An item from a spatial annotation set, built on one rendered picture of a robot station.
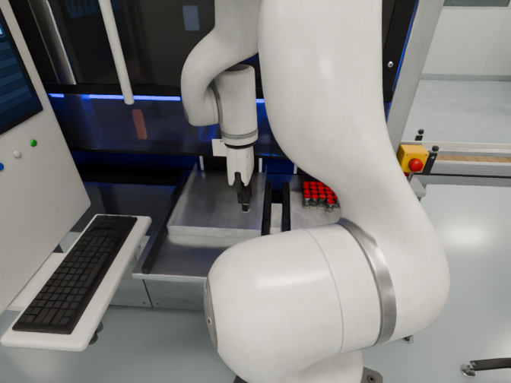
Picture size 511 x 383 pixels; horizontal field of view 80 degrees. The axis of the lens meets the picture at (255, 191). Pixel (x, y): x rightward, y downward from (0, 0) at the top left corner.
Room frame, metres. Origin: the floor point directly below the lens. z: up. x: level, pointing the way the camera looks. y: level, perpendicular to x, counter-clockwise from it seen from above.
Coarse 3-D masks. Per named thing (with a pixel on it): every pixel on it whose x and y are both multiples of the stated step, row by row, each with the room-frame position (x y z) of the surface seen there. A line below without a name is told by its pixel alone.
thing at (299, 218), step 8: (296, 192) 0.81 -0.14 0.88; (296, 200) 0.77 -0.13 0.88; (296, 208) 0.73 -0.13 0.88; (296, 216) 0.69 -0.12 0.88; (304, 216) 0.69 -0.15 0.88; (312, 216) 0.69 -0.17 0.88; (320, 216) 0.69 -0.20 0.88; (328, 216) 0.69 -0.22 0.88; (336, 216) 0.69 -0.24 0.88; (296, 224) 0.65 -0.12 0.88; (304, 224) 0.65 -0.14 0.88; (312, 224) 0.65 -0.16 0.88; (320, 224) 0.65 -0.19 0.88
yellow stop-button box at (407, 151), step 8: (400, 144) 0.87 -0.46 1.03; (408, 144) 0.87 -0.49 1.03; (416, 144) 0.87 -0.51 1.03; (400, 152) 0.85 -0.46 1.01; (408, 152) 0.82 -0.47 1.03; (416, 152) 0.82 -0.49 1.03; (424, 152) 0.82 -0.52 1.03; (400, 160) 0.83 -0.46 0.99; (408, 160) 0.82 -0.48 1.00; (424, 160) 0.81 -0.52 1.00; (408, 168) 0.81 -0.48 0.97
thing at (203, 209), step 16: (192, 176) 0.89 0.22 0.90; (208, 176) 0.91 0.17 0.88; (224, 176) 0.91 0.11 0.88; (256, 176) 0.91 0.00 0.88; (192, 192) 0.81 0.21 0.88; (208, 192) 0.81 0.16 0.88; (224, 192) 0.81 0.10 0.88; (256, 192) 0.81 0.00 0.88; (176, 208) 0.70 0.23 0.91; (192, 208) 0.73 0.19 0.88; (208, 208) 0.73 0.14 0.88; (224, 208) 0.73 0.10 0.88; (240, 208) 0.73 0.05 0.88; (256, 208) 0.73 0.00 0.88; (176, 224) 0.65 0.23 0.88; (192, 224) 0.65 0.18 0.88; (208, 224) 0.65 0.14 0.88; (224, 224) 0.65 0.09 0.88; (240, 224) 0.65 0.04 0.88; (256, 224) 0.65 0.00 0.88
